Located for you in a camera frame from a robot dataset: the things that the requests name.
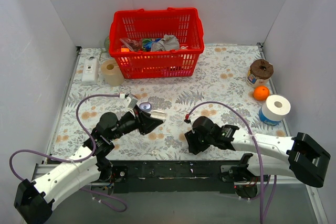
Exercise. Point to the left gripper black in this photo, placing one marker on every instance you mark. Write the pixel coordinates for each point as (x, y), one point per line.
(140, 121)

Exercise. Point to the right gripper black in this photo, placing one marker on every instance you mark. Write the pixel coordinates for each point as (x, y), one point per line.
(194, 143)

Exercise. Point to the purple earbud charging case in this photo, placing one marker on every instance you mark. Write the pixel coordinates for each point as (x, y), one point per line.
(145, 106)

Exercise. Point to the white earbud charging case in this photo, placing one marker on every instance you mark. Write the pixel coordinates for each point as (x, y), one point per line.
(159, 115)

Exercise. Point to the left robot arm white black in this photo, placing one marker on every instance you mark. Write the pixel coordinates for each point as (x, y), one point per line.
(36, 200)

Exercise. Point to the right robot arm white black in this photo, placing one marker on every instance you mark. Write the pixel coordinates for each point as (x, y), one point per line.
(300, 156)

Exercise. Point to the floral table cloth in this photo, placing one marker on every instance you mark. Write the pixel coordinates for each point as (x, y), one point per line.
(217, 89)

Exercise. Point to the beige tape roll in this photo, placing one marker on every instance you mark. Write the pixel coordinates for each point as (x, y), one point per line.
(112, 73)

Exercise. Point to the orange fruit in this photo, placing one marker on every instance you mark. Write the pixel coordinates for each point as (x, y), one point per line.
(261, 93)

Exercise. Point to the white toilet paper roll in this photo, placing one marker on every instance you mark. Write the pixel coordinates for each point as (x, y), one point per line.
(274, 110)

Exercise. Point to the red plastic shopping basket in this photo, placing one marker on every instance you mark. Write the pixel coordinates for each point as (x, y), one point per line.
(183, 23)

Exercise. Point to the crumpled grey bag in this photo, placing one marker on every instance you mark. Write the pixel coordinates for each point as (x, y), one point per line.
(167, 43)

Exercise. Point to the brown lidded jar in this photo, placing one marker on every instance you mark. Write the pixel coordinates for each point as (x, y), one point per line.
(259, 72)

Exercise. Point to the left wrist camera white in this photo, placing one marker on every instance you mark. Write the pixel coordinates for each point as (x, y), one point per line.
(129, 100)

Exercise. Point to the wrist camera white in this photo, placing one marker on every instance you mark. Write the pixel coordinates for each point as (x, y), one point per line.
(187, 119)
(129, 100)

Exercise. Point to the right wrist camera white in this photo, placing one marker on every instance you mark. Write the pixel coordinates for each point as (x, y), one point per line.
(187, 119)

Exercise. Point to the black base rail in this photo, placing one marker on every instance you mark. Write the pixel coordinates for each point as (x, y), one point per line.
(176, 176)

